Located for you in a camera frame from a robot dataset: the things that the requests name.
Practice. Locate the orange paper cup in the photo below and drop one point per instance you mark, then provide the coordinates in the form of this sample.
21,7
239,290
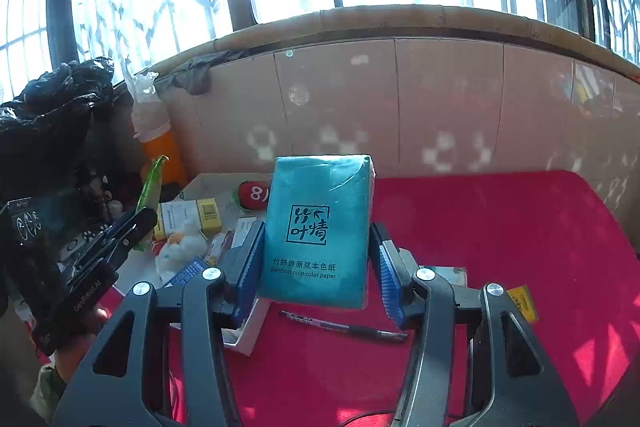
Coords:
162,154

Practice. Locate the small snack packet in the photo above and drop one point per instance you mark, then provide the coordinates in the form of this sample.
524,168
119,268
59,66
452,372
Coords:
220,247

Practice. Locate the black pen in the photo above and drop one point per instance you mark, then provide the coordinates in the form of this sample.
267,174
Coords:
345,326

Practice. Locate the teal tissue pack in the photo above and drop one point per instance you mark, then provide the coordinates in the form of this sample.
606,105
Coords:
315,227

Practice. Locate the white and yellow medicine box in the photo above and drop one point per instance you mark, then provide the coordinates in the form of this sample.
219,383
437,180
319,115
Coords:
210,214

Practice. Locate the blue and white medicine box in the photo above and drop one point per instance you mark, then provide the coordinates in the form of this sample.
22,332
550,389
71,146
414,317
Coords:
192,269

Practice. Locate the white cardboard tray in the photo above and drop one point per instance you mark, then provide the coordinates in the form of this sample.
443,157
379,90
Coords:
210,181

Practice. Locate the white plush rabbit toy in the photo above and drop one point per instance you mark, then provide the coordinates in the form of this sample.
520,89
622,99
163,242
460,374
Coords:
180,247

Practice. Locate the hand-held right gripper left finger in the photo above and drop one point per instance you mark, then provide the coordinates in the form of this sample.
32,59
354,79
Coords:
250,267

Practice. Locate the black plastic bag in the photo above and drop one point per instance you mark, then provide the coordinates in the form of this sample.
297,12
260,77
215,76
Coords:
45,122

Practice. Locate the clear plastic bag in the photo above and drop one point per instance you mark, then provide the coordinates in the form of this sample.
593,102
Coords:
147,107

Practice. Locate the small yellow box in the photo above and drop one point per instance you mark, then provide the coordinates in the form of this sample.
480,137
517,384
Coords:
522,302

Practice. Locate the green snack packet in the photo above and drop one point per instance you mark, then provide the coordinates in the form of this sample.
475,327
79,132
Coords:
150,187

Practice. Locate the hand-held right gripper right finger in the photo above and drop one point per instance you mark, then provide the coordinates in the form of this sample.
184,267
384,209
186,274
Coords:
387,277

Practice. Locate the person's left hand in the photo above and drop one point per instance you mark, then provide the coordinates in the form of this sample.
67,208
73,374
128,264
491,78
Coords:
75,347

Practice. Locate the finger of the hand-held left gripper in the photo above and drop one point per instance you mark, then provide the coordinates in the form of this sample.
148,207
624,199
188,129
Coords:
132,229
100,264

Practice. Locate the grey cloth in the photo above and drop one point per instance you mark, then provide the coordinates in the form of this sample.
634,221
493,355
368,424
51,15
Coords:
195,69

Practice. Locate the red toy with eyes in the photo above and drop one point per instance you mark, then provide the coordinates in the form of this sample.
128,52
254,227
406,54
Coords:
255,196

